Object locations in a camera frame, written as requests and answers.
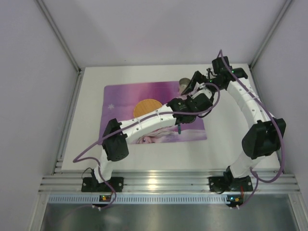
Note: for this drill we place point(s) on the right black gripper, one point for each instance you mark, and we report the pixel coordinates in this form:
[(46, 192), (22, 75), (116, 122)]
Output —
[(197, 78)]

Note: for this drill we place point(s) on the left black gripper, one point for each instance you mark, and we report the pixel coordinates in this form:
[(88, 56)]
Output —
[(202, 100)]

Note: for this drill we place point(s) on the beige metal cup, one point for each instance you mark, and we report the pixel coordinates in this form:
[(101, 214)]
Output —
[(183, 83)]

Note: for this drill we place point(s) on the round orange woven plate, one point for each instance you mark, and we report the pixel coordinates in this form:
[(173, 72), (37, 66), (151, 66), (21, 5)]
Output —
[(146, 106)]

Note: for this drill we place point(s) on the purple printed cloth placemat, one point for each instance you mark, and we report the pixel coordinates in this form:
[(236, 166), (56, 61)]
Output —
[(120, 101)]

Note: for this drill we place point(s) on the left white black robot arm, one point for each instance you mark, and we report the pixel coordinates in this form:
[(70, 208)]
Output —
[(119, 134)]

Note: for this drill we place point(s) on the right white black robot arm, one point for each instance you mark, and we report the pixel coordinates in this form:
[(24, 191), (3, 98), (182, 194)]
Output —
[(265, 134)]

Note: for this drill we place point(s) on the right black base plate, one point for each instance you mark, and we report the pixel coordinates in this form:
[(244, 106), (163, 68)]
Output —
[(220, 184)]

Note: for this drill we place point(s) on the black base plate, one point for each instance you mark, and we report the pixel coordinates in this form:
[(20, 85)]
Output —
[(220, 184), (90, 184)]

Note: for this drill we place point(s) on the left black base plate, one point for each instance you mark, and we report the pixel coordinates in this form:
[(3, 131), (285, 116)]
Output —
[(90, 184)]

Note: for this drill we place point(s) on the aluminium mounting rail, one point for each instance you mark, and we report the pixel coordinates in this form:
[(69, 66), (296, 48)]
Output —
[(160, 182)]

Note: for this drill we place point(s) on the perforated grey cable duct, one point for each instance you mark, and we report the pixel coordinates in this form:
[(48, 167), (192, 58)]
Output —
[(145, 199)]

